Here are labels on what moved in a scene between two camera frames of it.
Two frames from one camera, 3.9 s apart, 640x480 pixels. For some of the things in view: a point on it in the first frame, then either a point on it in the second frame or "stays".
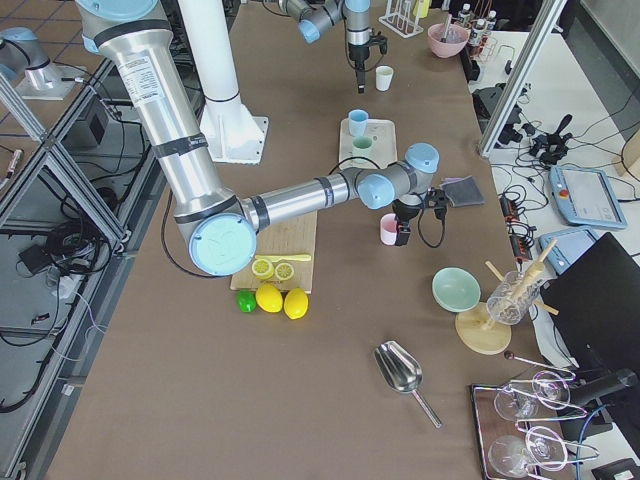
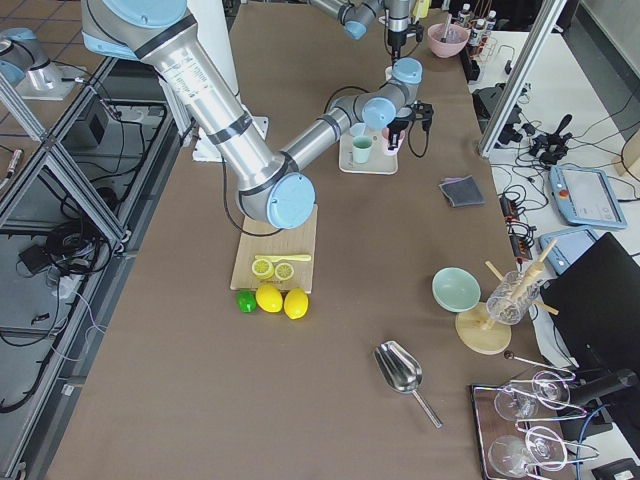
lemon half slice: (262, 268) stays
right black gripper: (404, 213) → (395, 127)
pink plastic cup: (388, 229) → (385, 139)
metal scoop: (404, 372) stays
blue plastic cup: (358, 120) stays
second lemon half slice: (284, 271) stays
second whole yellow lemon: (268, 298) stays
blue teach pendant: (585, 197) stays
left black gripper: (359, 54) → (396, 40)
